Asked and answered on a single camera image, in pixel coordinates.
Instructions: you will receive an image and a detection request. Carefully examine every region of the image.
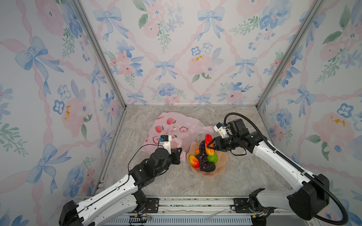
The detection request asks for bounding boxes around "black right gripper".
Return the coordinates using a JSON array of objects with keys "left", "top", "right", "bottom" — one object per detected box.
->
[{"left": 206, "top": 137, "right": 239, "bottom": 152}]

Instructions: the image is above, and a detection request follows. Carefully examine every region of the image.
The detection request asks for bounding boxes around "red orange pepper fruit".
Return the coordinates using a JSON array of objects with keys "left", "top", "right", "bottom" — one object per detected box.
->
[{"left": 205, "top": 134, "right": 215, "bottom": 156}]

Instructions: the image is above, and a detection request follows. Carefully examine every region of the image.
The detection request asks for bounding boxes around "pink plastic bag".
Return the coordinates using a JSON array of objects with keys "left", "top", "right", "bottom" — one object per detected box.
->
[{"left": 142, "top": 112, "right": 214, "bottom": 162}]

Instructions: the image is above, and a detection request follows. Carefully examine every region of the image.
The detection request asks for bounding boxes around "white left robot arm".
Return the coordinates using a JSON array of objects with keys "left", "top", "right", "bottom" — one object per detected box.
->
[{"left": 58, "top": 147, "right": 182, "bottom": 226}]

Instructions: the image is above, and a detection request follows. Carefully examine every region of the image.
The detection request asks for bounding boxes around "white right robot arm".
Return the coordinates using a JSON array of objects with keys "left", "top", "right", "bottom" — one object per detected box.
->
[{"left": 207, "top": 119, "right": 330, "bottom": 220}]

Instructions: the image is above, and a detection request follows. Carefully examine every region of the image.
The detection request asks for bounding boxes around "green apple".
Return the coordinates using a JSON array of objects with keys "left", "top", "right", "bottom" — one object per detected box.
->
[{"left": 207, "top": 153, "right": 218, "bottom": 163}]

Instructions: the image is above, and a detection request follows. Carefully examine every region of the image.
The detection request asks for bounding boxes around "purple grape bunch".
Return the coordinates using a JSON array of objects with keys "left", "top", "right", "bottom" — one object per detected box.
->
[{"left": 196, "top": 140, "right": 209, "bottom": 172}]

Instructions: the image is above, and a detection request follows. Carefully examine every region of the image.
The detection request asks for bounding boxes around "red yellow mango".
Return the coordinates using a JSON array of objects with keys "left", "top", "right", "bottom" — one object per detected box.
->
[{"left": 188, "top": 155, "right": 200, "bottom": 169}]

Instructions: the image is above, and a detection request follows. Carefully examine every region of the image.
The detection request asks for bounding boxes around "pink scalloped fruit plate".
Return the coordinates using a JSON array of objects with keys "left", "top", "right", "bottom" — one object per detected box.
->
[{"left": 186, "top": 142, "right": 228, "bottom": 178}]

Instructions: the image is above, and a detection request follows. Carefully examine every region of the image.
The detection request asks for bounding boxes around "dark avocado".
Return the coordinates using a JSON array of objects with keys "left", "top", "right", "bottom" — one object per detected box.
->
[{"left": 203, "top": 162, "right": 216, "bottom": 173}]

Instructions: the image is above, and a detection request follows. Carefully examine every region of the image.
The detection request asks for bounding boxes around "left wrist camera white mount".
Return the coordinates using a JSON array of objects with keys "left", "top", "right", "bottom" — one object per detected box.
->
[{"left": 159, "top": 135, "right": 172, "bottom": 154}]

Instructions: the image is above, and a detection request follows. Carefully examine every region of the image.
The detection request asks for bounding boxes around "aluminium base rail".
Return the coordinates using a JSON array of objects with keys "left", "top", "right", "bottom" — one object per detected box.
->
[{"left": 76, "top": 195, "right": 321, "bottom": 226}]

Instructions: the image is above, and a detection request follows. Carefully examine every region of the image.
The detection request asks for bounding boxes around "black corrugated cable right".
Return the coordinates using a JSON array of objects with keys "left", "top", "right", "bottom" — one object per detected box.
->
[{"left": 223, "top": 112, "right": 349, "bottom": 226}]

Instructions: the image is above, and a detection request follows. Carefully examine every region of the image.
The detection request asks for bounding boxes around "aluminium corner post right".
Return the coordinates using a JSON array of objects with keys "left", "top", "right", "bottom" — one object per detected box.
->
[{"left": 255, "top": 0, "right": 325, "bottom": 110}]

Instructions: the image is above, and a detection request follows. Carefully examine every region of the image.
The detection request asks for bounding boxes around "aluminium corner post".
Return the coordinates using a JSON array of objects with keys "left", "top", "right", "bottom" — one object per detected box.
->
[
  {"left": 70, "top": 0, "right": 126, "bottom": 110},
  {"left": 255, "top": 0, "right": 325, "bottom": 110}
]

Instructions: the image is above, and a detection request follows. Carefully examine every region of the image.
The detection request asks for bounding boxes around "aluminium corner post left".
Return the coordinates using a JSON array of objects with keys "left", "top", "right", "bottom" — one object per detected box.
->
[{"left": 70, "top": 0, "right": 126, "bottom": 110}]

